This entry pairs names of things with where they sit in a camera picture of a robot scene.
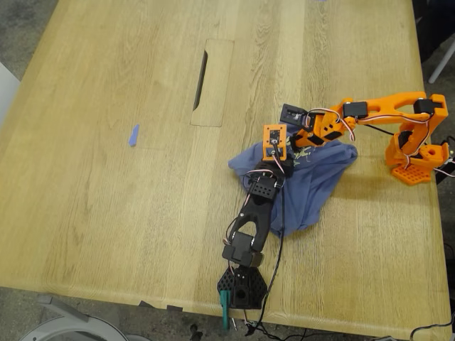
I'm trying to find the blue printed T-shirt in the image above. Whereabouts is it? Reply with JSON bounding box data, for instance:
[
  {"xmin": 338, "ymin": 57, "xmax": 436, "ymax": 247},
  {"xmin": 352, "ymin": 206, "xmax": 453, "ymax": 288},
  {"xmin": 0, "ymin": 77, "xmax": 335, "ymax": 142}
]
[{"xmin": 227, "ymin": 136, "xmax": 359, "ymax": 239}]

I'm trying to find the white chair backrest panel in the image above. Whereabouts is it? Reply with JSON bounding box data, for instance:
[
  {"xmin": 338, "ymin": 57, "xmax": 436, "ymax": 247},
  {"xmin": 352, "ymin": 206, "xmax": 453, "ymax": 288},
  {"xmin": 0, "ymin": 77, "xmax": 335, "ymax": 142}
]
[{"xmin": 0, "ymin": 60, "xmax": 21, "ymax": 126}]

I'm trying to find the white round base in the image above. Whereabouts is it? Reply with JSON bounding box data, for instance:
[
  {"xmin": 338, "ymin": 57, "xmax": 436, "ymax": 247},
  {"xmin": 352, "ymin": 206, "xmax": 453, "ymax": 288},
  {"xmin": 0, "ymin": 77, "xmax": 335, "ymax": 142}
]
[{"xmin": 19, "ymin": 293, "xmax": 152, "ymax": 341}]

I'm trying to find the dark bulky object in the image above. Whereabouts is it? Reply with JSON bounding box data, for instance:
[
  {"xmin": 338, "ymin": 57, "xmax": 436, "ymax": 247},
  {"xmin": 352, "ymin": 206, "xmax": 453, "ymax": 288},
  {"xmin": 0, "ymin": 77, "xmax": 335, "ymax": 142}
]
[{"xmin": 413, "ymin": 0, "xmax": 455, "ymax": 65}]

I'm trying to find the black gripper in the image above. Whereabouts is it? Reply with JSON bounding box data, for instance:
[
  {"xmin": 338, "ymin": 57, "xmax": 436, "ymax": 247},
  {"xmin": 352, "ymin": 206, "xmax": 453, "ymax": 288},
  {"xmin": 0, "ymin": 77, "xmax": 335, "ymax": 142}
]
[{"xmin": 252, "ymin": 135, "xmax": 301, "ymax": 180}]

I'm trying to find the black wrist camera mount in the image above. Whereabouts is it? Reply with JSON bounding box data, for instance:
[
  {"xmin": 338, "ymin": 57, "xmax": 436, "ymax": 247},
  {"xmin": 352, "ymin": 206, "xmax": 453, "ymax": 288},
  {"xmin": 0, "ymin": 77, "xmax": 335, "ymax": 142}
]
[{"xmin": 279, "ymin": 103, "xmax": 309, "ymax": 126}]

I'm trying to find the white red servo cable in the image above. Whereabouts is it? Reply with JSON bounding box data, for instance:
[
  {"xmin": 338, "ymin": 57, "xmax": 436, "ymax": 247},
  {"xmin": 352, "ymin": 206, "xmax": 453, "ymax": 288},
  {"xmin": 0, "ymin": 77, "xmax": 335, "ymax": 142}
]
[
  {"xmin": 304, "ymin": 105, "xmax": 433, "ymax": 141},
  {"xmin": 223, "ymin": 148, "xmax": 286, "ymax": 276}
]

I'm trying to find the thin black floor cable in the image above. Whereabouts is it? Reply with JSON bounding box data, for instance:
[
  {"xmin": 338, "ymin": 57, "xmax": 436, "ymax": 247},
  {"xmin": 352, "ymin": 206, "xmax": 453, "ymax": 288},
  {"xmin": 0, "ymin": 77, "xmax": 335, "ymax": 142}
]
[{"xmin": 409, "ymin": 312, "xmax": 455, "ymax": 339}]

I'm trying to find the small blue tape piece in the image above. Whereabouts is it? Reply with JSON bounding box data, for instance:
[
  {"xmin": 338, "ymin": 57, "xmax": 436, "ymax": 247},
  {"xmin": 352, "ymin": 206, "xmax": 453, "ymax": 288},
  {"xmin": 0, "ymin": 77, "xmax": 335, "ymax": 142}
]
[{"xmin": 127, "ymin": 123, "xmax": 141, "ymax": 148}]

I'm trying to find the white metal furniture leg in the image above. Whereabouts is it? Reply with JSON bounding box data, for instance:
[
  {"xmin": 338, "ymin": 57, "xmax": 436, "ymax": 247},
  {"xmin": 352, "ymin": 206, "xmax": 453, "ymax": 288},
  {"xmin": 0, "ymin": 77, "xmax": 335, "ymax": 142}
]
[{"xmin": 427, "ymin": 33, "xmax": 455, "ymax": 85}]

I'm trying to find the teal table clamp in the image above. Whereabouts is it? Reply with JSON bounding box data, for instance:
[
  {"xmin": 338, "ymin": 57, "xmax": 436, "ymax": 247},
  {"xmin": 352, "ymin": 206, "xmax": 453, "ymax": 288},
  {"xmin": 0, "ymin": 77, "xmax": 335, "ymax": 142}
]
[{"xmin": 218, "ymin": 289, "xmax": 232, "ymax": 330}]

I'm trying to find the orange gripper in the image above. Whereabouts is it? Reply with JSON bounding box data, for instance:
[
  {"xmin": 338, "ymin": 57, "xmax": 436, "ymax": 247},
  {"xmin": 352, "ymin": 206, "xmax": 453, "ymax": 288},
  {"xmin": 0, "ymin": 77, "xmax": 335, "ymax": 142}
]
[{"xmin": 294, "ymin": 110, "xmax": 351, "ymax": 149}]

